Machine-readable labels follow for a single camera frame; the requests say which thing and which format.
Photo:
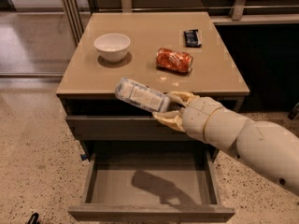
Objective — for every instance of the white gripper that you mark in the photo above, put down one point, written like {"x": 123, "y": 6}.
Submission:
{"x": 196, "y": 117}

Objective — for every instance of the crushed red soda can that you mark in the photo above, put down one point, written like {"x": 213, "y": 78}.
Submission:
{"x": 174, "y": 61}

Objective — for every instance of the white ceramic bowl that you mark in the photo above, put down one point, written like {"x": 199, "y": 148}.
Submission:
{"x": 112, "y": 47}

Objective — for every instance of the black object at floor edge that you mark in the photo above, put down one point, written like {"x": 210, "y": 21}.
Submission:
{"x": 34, "y": 219}

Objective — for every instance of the dark object at right edge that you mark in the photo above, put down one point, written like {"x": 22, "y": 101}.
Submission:
{"x": 294, "y": 113}

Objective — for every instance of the clear blue-labelled plastic bottle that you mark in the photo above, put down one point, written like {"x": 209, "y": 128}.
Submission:
{"x": 139, "y": 95}

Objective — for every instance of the dark blue snack packet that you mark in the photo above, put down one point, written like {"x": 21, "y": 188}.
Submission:
{"x": 192, "y": 39}

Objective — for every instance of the beige drawer cabinet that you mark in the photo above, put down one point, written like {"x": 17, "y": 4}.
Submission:
{"x": 87, "y": 88}

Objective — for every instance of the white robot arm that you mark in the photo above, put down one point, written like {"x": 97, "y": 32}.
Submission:
{"x": 265, "y": 147}

